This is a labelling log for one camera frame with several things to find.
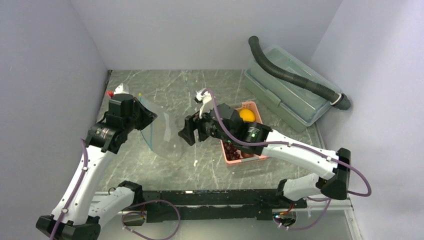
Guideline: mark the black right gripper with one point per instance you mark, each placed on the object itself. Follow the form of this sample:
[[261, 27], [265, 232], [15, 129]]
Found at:
[[187, 133]]

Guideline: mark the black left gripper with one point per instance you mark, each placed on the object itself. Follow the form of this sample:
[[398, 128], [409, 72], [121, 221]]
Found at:
[[149, 116]]

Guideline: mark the clear zip top bag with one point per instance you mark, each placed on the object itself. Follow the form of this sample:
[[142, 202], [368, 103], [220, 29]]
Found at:
[[162, 134]]

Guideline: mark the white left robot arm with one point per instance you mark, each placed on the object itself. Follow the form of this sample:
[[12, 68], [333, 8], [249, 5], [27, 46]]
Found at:
[[74, 218]]

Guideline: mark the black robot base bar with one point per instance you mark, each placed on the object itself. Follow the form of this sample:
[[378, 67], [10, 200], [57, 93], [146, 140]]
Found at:
[[171, 205]]

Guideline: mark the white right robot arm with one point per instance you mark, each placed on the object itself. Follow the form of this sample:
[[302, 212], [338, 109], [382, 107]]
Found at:
[[329, 169]]

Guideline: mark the dark purple grape bunch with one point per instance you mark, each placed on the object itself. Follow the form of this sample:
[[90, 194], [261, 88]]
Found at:
[[230, 151]]

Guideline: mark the dark red round fruit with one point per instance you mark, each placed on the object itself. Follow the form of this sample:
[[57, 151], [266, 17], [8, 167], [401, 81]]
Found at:
[[245, 155]]

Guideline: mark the yellow mango right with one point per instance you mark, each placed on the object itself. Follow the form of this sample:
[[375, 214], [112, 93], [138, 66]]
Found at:
[[247, 115]]

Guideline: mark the green lidded storage box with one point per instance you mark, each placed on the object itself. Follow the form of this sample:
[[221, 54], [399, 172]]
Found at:
[[297, 107]]

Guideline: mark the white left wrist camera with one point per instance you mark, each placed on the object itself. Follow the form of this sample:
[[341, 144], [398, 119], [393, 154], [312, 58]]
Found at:
[[120, 89]]

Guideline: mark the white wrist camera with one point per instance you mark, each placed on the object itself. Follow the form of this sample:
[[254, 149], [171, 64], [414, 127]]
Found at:
[[204, 98], [120, 89]]

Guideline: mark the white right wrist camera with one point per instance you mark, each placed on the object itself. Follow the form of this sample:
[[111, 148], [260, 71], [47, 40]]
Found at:
[[204, 98]]

